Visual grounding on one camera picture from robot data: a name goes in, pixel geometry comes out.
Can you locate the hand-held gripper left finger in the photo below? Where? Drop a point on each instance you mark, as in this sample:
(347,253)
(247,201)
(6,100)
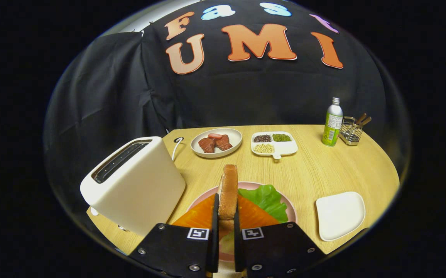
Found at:
(214,247)

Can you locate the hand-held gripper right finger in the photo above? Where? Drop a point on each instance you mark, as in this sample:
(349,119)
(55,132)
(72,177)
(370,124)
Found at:
(239,247)

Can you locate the bread slice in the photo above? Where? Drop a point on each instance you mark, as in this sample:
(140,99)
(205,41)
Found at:
(228,193)

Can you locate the green lettuce leaf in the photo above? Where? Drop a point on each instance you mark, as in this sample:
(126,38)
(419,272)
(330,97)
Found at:
(269,200)

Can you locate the pink round plate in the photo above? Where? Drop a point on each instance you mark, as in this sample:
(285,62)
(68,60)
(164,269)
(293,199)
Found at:
(249,184)

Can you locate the white toaster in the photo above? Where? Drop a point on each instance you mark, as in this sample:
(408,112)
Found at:
(146,185)

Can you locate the pile of yellow beans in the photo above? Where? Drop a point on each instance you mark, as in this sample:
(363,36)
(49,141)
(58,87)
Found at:
(263,148)

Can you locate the brown meat piece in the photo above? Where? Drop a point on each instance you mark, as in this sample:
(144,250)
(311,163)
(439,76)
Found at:
(206,145)
(223,143)

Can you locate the white square plate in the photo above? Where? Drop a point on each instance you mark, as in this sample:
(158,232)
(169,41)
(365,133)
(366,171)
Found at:
(340,216)

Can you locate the white divided dish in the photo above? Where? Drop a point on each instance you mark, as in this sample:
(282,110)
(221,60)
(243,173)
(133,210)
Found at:
(288,148)

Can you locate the beige round plate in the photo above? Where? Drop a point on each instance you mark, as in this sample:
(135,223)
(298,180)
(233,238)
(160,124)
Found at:
(235,137)

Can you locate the pink sausage slice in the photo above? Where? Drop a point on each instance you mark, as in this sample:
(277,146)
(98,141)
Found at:
(215,135)

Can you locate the pile of green beans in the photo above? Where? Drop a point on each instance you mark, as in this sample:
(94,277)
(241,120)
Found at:
(281,137)

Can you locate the silver bottle with green label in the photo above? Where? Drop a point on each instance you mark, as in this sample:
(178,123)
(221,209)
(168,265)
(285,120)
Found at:
(331,127)

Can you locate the black backdrop cloth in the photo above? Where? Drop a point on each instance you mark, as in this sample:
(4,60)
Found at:
(265,92)

